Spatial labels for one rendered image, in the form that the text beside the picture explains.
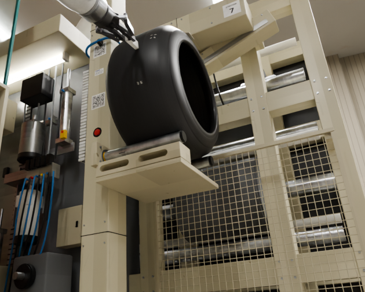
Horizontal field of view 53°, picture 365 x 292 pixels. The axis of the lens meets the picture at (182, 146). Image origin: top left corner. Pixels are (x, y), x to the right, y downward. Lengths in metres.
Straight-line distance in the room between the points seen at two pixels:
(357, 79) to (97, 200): 4.95
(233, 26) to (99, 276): 1.34
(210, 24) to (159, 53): 0.66
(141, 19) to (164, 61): 3.46
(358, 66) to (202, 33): 4.32
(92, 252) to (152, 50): 0.79
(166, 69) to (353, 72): 4.87
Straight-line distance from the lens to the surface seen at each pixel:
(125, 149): 1.40
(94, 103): 1.71
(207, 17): 2.01
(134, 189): 1.49
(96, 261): 1.46
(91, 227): 1.50
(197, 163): 1.55
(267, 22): 2.03
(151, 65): 1.34
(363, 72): 6.03
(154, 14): 4.74
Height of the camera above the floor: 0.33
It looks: 24 degrees up
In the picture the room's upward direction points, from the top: 4 degrees counter-clockwise
